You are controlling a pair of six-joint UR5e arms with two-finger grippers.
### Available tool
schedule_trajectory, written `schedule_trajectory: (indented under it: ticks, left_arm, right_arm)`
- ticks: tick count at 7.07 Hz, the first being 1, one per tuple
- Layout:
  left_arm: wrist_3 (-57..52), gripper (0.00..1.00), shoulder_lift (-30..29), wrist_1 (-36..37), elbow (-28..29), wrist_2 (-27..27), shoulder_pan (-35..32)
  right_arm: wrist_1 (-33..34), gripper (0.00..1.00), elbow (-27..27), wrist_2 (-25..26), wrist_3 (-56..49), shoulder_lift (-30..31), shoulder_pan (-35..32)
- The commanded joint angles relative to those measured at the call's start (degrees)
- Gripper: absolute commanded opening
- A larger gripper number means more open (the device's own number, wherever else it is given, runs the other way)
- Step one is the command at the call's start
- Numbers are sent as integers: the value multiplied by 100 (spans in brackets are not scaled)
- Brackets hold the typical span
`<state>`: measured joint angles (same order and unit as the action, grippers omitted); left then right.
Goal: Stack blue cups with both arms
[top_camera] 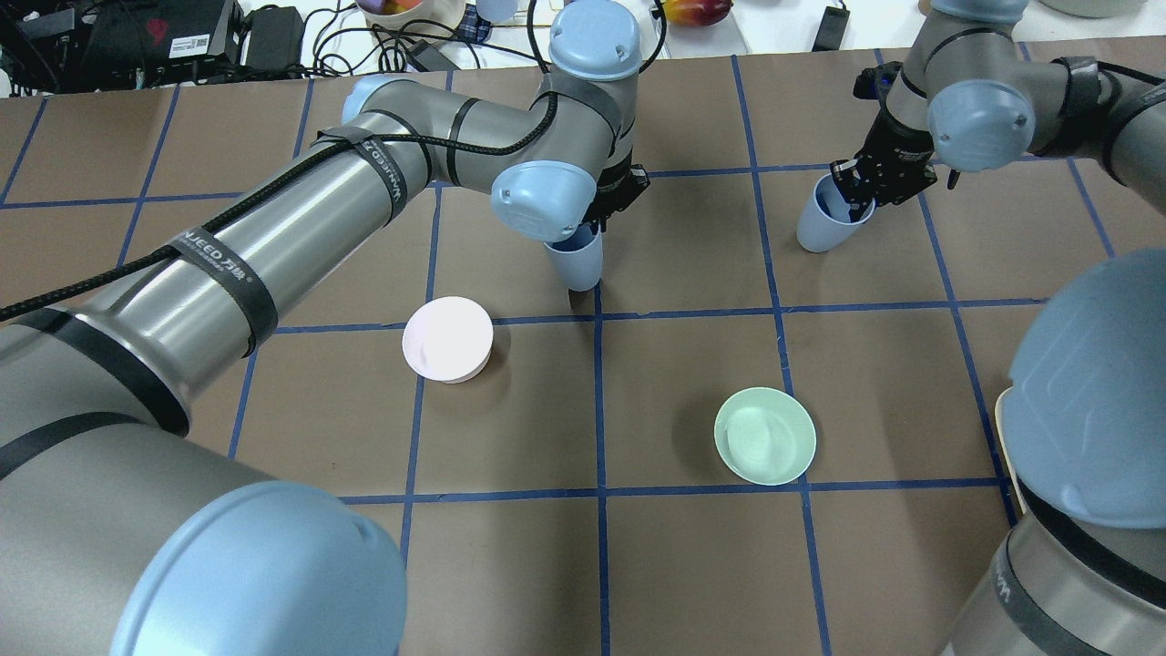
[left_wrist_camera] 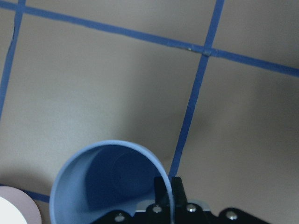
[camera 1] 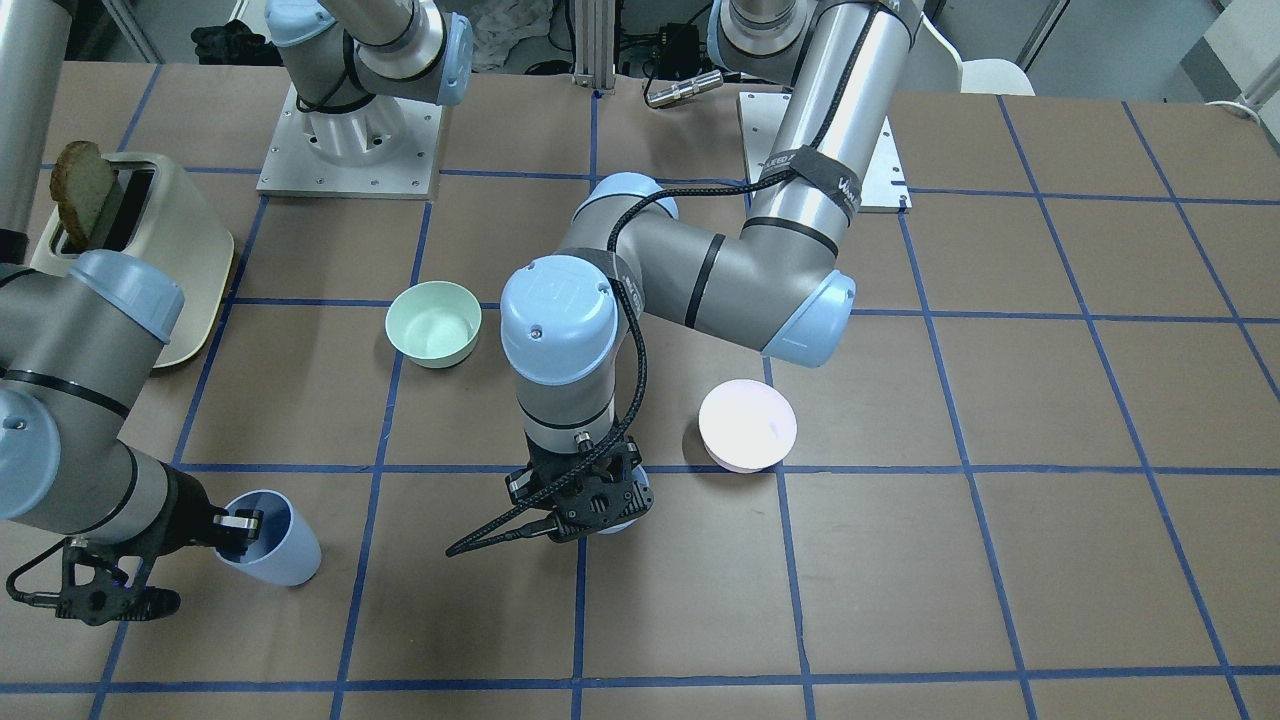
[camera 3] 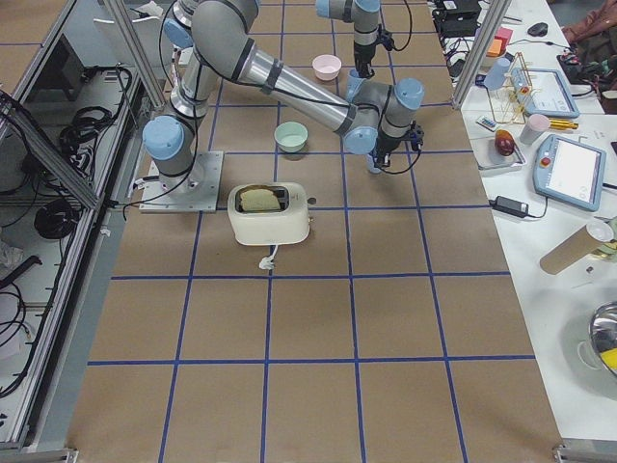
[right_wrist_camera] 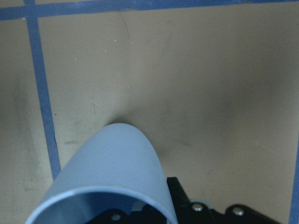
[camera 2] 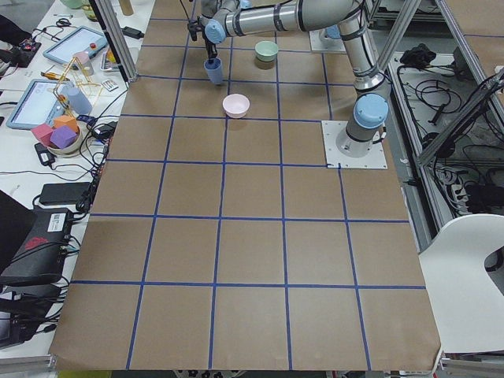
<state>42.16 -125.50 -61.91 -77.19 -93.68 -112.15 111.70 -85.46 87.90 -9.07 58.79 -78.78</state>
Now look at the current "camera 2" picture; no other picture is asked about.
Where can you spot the white chair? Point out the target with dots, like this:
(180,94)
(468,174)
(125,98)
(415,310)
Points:
(466,303)

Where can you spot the brown paper grid mat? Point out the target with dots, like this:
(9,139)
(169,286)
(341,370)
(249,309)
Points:
(227,244)

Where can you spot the teach pendant tablet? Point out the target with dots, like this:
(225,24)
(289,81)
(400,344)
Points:
(38,105)
(82,39)

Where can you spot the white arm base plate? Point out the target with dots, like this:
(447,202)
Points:
(341,152)

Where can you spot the purple foam block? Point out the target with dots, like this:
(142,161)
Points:
(63,137)

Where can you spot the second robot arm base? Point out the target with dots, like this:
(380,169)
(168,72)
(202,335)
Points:
(327,40)

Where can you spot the black cloth bundle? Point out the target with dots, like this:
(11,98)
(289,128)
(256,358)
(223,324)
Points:
(418,57)

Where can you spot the blue cup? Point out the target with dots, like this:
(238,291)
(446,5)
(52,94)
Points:
(213,68)
(78,101)

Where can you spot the yellow wire stand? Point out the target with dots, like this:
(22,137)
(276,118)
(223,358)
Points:
(74,75)

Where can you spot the near teach pendant tablet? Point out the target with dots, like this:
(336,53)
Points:
(38,105)

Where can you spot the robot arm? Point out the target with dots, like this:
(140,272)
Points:
(223,19)

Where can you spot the blue cup on side table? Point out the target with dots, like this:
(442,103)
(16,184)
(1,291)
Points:
(78,101)

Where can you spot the black computer box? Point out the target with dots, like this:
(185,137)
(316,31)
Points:
(40,257)

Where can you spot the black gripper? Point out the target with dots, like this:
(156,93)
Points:
(209,46)

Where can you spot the pink foam block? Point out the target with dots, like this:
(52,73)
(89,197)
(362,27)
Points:
(43,133)

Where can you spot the black power adapter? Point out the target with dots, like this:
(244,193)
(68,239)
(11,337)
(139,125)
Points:
(63,193)

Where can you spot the beige bowl of foam blocks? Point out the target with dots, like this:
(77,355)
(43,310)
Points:
(69,151)

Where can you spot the green bowl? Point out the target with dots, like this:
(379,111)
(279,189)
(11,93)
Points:
(266,51)

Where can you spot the aluminium frame post left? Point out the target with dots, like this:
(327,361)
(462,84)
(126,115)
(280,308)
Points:
(110,26)

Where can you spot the pink bowl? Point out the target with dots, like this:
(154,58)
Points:
(236,105)

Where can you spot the far teach pendant tablet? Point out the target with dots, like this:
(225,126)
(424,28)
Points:
(82,39)

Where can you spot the pink cup on side table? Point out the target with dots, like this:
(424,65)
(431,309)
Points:
(83,58)

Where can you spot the orange foam block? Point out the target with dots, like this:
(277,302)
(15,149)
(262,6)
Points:
(65,120)

